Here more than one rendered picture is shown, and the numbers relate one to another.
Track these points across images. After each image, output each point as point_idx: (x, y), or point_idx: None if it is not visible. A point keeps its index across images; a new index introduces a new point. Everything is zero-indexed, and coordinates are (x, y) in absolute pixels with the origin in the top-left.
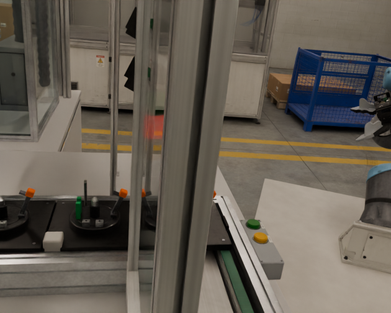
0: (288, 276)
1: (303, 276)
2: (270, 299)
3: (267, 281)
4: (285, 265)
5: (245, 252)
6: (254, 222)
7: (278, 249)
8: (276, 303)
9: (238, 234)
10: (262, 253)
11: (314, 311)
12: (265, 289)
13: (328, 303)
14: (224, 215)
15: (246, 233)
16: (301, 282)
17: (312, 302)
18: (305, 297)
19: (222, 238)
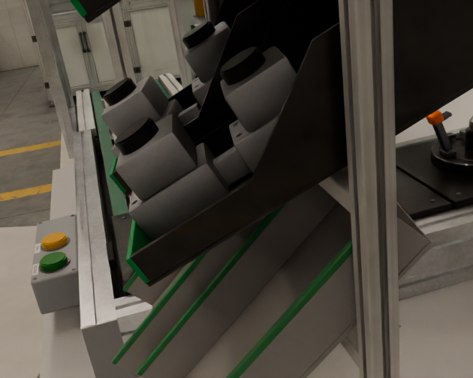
0: (17, 295)
1: None
2: (84, 184)
3: (77, 198)
4: (10, 312)
5: (92, 220)
6: (50, 257)
7: (1, 342)
8: (79, 184)
9: (92, 249)
10: (65, 224)
11: (13, 260)
12: (85, 191)
13: None
14: (109, 259)
15: (75, 247)
16: (2, 291)
17: (7, 270)
18: (13, 272)
19: (125, 219)
